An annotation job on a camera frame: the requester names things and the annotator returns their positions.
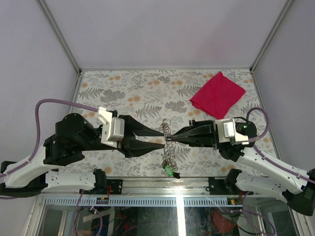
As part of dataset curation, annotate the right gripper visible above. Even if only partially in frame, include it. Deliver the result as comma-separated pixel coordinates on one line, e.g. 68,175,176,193
168,119,227,149

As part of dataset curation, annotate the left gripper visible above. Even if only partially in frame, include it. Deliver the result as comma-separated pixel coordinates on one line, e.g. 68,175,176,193
80,114,167,158

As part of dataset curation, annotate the metal ring key organizer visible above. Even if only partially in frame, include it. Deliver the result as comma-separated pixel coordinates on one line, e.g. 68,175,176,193
159,118,179,173

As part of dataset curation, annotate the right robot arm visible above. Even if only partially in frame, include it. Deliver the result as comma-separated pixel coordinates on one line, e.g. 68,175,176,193
167,118,315,216

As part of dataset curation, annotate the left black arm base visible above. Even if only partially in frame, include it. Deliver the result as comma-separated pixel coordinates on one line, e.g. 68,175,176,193
91,169,123,195

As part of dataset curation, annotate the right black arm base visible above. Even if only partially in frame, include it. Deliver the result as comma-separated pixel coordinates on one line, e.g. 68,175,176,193
206,169,242,195

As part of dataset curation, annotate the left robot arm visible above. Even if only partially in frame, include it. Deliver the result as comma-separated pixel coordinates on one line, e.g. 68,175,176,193
0,108,164,199

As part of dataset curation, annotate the magenta folded cloth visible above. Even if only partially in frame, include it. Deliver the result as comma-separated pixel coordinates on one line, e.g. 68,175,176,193
190,72,246,119

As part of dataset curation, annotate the green key tag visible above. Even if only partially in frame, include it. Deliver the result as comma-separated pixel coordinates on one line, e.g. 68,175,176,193
164,165,174,177

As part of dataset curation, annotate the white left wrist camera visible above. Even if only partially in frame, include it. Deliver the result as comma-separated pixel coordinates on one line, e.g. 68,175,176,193
96,107,125,148

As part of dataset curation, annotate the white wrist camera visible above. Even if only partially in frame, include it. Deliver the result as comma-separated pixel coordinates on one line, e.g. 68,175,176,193
214,118,249,146
96,107,125,148

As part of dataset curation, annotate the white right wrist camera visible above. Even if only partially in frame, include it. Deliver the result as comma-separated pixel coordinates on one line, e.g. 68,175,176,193
214,118,249,146

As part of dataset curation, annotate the aluminium front rail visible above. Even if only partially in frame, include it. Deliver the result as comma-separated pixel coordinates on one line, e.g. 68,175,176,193
36,176,302,207

